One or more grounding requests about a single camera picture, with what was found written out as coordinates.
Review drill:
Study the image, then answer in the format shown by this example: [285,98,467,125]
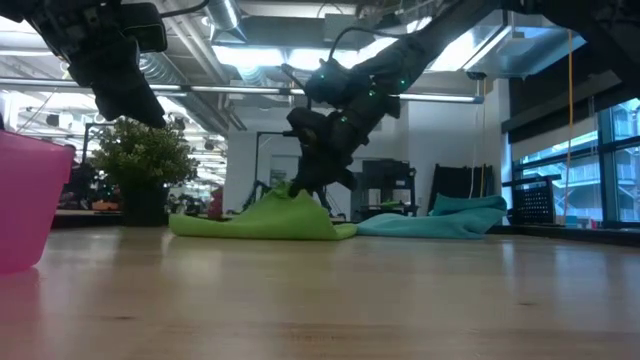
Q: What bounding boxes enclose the blue microfiber towel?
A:
[355,193,508,240]

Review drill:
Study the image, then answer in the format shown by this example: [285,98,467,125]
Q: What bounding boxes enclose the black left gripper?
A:
[27,0,167,129]

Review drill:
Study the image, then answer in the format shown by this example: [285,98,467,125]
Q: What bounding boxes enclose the black right camera cable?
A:
[327,25,396,64]

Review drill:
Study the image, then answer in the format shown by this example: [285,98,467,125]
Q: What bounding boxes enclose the yellow hanging cord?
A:
[563,29,575,221]
[478,79,487,199]

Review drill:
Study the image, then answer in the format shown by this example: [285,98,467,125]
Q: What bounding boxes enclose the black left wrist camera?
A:
[118,2,169,55]

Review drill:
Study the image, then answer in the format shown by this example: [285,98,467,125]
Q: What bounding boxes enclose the black background rig frame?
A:
[254,130,330,214]

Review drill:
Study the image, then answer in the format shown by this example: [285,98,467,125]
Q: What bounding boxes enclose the black leaning panels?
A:
[429,163,496,214]

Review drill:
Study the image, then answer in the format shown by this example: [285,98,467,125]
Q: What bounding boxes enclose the black perforated crate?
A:
[502,174,562,226]

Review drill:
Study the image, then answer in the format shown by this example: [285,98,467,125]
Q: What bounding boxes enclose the black shelving cart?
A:
[351,158,419,220]

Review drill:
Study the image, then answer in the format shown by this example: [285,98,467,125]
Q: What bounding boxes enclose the artificial green potted plant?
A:
[91,118,200,227]

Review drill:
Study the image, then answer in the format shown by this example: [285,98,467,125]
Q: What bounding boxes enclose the silver ventilation duct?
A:
[204,0,247,44]

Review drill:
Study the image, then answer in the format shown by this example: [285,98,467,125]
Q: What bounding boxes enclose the pink plastic basket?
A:
[0,129,76,275]

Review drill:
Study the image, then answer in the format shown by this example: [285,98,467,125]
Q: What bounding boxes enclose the black left camera cable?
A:
[159,0,211,19]

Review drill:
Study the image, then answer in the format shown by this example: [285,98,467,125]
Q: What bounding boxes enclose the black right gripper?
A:
[287,89,401,199]

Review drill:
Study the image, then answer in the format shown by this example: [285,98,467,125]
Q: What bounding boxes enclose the red chair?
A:
[208,187,225,219]

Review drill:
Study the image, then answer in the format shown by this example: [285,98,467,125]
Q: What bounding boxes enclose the green microfiber towel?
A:
[168,180,359,242]

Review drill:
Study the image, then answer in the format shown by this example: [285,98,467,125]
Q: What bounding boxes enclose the black camera cable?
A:
[159,0,211,19]
[327,25,396,64]

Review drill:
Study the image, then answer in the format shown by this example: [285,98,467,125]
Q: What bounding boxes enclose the long ceiling light bar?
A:
[0,77,485,105]

